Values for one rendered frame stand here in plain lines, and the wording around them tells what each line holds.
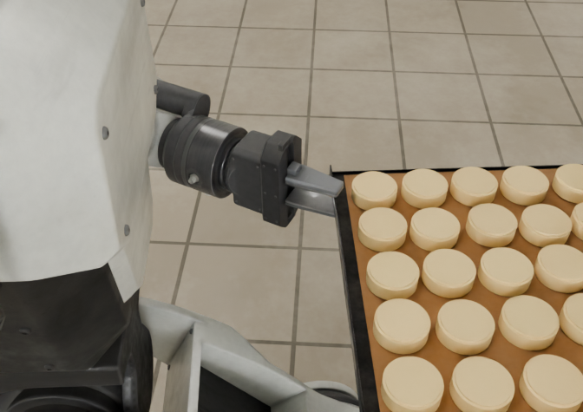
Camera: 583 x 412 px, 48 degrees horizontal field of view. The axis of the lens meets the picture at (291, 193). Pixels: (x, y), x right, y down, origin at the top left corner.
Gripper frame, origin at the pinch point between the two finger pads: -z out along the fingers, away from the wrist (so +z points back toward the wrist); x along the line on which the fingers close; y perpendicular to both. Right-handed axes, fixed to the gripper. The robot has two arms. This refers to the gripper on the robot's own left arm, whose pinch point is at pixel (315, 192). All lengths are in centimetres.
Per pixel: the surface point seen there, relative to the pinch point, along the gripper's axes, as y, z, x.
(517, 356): -11.0, -25.2, -0.4
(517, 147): 127, -10, -77
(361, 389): -20.9, -14.5, 0.7
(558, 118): 149, -18, -77
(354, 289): -10.5, -9.4, -0.6
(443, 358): -14.1, -19.5, -0.4
